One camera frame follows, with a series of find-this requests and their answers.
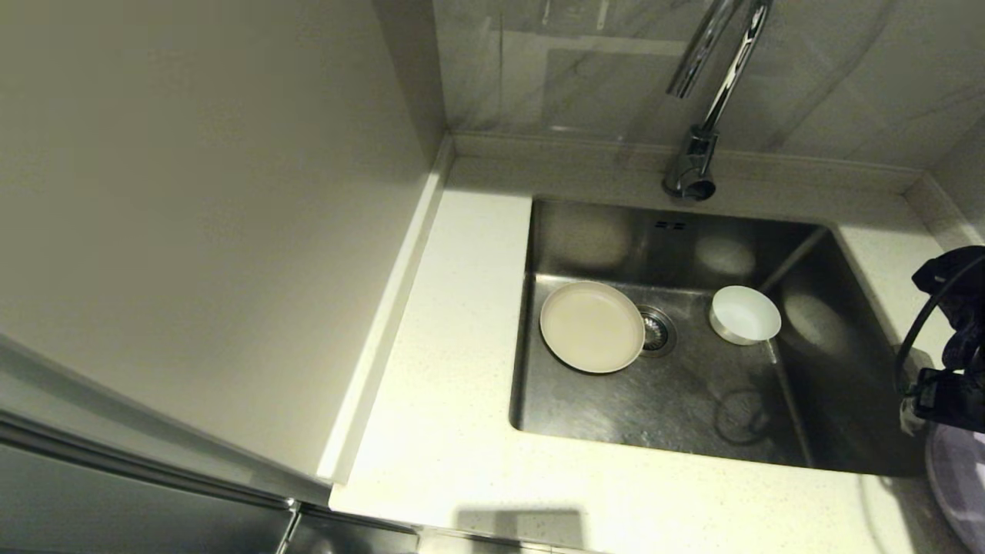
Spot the counter base cabinet front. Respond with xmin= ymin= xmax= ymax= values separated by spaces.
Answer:
xmin=273 ymin=500 xmax=420 ymax=554

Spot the chrome gooseneck faucet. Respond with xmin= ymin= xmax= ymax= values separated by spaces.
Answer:
xmin=663 ymin=0 xmax=773 ymax=202

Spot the stainless steel sink basin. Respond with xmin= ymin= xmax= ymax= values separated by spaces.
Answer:
xmin=509 ymin=196 xmax=928 ymax=478

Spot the purple round plate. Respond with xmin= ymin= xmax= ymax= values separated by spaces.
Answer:
xmin=926 ymin=422 xmax=985 ymax=552

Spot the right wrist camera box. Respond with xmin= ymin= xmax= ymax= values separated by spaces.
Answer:
xmin=912 ymin=246 xmax=985 ymax=309

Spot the metal sink drain strainer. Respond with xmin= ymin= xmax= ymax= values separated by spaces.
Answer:
xmin=637 ymin=305 xmax=678 ymax=357

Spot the cream round plate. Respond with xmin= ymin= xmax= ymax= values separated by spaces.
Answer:
xmin=539 ymin=280 xmax=647 ymax=375

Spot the thick black cable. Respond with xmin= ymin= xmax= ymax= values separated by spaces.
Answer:
xmin=894 ymin=254 xmax=985 ymax=401

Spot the white round bowl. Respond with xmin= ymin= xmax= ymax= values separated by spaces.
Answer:
xmin=709 ymin=285 xmax=783 ymax=346

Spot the grey tall cabinet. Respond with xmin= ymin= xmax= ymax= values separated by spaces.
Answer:
xmin=0 ymin=0 xmax=432 ymax=554

